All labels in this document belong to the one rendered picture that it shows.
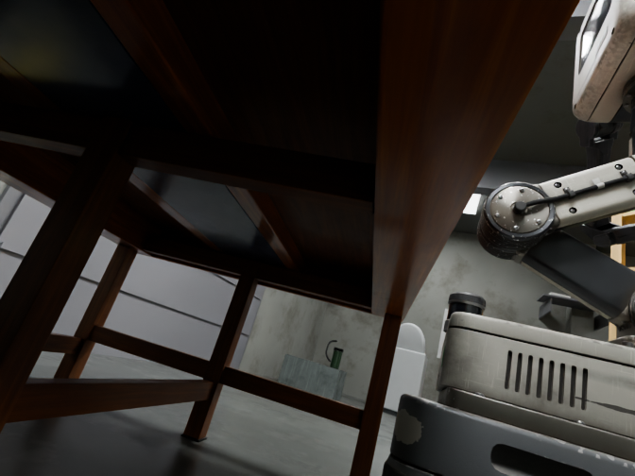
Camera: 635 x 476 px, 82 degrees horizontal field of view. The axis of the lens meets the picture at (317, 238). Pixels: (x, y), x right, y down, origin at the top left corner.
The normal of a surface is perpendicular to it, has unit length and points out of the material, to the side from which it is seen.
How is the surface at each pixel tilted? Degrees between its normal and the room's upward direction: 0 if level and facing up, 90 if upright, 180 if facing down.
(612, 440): 90
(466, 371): 90
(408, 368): 90
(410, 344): 90
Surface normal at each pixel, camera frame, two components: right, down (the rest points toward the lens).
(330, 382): -0.25, -0.38
